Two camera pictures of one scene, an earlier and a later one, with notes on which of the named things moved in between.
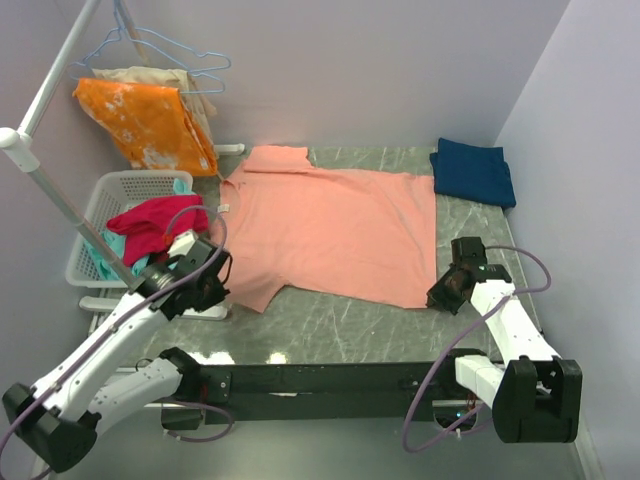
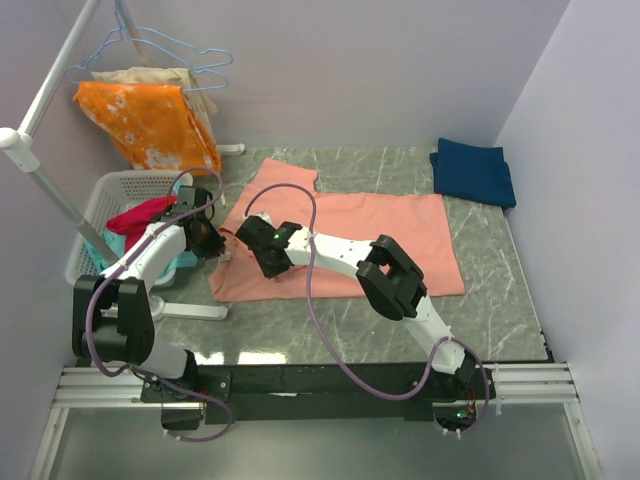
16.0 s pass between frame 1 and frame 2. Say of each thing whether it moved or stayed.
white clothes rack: stayed
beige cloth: stayed
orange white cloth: stayed
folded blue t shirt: stayed
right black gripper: moved
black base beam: stayed
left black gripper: moved
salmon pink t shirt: moved
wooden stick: stayed
